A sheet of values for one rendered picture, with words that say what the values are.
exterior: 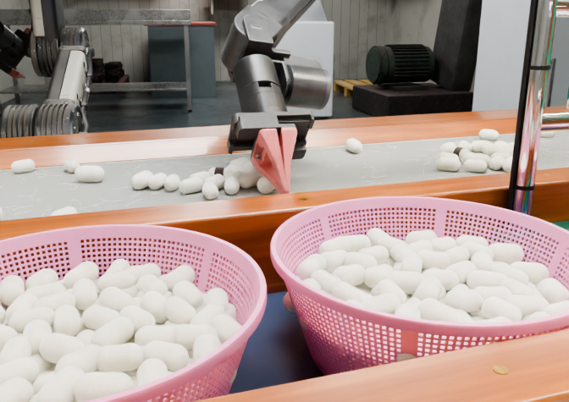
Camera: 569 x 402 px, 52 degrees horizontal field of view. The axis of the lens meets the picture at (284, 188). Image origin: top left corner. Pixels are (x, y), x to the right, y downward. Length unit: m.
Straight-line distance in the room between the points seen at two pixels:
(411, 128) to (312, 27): 4.17
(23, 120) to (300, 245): 0.70
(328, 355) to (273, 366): 0.06
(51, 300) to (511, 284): 0.36
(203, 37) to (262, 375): 6.65
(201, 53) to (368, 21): 3.11
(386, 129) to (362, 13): 8.16
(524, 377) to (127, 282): 0.31
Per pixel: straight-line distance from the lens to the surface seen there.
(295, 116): 0.72
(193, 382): 0.35
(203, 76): 7.08
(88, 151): 0.92
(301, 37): 5.17
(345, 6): 9.10
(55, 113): 1.12
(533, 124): 0.67
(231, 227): 0.57
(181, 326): 0.42
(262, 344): 0.53
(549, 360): 0.37
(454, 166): 0.84
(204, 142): 0.93
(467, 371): 0.35
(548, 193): 0.75
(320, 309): 0.42
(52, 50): 1.37
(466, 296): 0.48
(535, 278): 0.55
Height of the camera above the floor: 0.95
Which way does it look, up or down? 17 degrees down
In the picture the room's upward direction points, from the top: straight up
